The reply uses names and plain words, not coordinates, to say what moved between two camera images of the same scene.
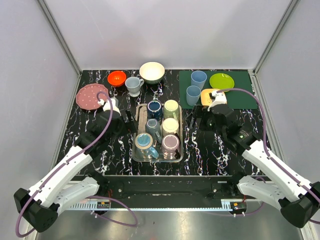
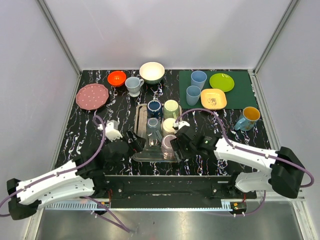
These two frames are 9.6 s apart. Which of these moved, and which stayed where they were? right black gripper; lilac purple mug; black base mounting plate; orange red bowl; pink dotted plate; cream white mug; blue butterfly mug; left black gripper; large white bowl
Moved: blue butterfly mug; right black gripper; left black gripper
Stayed: lilac purple mug; black base mounting plate; orange red bowl; pink dotted plate; large white bowl; cream white mug
